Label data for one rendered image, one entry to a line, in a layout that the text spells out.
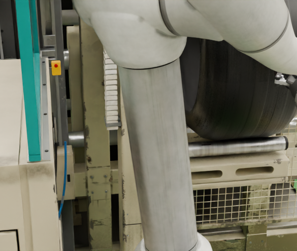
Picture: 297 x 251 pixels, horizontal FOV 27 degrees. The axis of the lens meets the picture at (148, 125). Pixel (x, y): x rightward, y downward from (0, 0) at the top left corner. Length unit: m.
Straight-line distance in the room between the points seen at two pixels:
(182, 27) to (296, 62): 0.24
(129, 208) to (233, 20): 1.23
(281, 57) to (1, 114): 0.52
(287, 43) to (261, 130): 0.87
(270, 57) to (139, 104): 0.22
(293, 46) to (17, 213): 0.51
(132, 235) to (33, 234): 1.01
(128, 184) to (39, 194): 0.94
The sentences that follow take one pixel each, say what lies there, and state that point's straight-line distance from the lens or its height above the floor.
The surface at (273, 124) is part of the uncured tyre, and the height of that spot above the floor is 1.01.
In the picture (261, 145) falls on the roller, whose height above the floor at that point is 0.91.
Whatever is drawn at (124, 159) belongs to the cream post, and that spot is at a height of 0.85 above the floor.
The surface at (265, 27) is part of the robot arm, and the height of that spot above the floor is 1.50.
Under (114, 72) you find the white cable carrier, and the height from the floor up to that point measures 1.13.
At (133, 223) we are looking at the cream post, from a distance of 2.02.
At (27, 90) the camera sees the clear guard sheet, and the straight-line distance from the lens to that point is 0.95.
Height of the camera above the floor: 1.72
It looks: 24 degrees down
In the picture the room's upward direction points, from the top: straight up
